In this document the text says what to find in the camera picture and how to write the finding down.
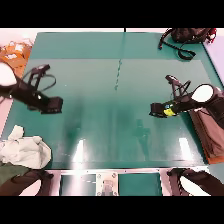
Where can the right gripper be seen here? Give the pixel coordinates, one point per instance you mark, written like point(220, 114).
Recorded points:
point(159, 110)

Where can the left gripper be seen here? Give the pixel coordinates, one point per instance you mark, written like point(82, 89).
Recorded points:
point(52, 105)

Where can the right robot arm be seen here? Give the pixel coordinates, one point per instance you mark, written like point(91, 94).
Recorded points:
point(206, 98)

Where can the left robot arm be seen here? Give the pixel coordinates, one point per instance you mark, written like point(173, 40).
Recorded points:
point(23, 91)

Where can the white garment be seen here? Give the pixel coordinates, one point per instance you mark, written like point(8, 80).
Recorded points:
point(26, 150)

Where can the orange garment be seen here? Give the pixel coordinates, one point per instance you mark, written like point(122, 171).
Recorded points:
point(216, 159)

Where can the dark green garment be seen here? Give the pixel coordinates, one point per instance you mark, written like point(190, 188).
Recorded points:
point(11, 171)

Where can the black bag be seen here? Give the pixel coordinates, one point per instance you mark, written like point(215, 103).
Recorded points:
point(188, 35)

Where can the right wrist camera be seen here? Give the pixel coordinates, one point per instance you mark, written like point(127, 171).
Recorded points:
point(176, 85)

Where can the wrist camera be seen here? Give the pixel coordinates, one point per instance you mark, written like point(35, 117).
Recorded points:
point(38, 75)
point(176, 85)

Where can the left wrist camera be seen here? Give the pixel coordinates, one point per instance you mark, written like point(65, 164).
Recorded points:
point(38, 75)

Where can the silver frame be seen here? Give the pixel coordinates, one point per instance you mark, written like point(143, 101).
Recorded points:
point(106, 183)

